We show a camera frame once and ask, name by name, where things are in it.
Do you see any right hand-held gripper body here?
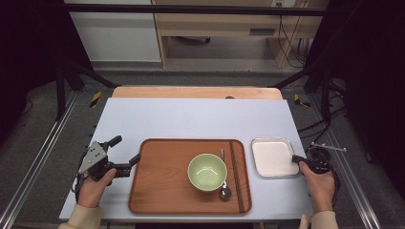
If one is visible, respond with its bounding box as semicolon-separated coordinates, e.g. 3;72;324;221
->
305;142;348;176

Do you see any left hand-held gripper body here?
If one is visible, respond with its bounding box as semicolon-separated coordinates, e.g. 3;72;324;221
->
77;140;117;183

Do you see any white square plate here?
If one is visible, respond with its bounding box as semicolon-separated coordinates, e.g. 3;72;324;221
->
250;136;302;178

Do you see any brown wooden tray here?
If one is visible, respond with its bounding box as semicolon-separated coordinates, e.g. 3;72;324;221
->
127;137;253;217

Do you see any metal spoon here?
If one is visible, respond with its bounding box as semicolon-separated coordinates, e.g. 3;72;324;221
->
219;148;233;201

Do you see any light green bowl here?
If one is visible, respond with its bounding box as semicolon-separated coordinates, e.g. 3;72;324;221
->
186;153;228;193

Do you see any person's right hand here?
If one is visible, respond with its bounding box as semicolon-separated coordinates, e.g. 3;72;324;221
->
298;160;337;215

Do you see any person's left hand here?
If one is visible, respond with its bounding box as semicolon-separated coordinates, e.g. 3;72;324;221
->
76;167;118;209

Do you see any yellow black tape strip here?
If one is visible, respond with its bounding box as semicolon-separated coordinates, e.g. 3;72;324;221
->
89;91;103;109
293;93;312;109

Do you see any white board sheet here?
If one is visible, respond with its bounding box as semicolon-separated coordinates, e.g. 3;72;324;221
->
59;97;315;222

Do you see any light wooden table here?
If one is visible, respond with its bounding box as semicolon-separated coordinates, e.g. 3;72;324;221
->
112;85;284;100

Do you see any black curtain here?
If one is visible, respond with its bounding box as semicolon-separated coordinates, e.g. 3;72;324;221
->
305;0;405;199
0;0;94;142

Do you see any white cabinet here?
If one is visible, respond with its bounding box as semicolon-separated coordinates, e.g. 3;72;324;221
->
64;0;161;63

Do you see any grey desk label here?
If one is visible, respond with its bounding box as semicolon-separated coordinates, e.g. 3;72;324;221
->
248;28;277;36

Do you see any white power outlet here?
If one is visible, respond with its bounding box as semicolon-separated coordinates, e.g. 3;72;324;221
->
270;0;297;8

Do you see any left hand-held gripper cable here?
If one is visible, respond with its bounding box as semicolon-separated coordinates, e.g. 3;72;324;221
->
71;148;93;203

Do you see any aluminium floor rail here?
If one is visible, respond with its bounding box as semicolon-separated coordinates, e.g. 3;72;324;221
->
0;91;80;229
309;94;382;229

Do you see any black straight floor cable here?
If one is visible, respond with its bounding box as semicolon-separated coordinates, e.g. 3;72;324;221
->
297;106;347;135

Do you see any black upright frame post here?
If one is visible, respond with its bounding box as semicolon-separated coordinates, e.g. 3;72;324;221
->
55;62;67;121
320;68;331;122

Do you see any black diagonal frame strut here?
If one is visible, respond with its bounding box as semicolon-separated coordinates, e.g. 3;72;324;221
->
67;59;119;89
272;65;321;90

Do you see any thin black floor cable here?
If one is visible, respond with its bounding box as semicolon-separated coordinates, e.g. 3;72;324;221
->
19;99;33;116

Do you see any black desk cable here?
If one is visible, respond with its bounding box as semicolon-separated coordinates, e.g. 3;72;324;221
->
277;14;311;69

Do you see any black horizontal frame bar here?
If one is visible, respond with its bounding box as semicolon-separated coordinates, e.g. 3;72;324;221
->
63;3;330;17

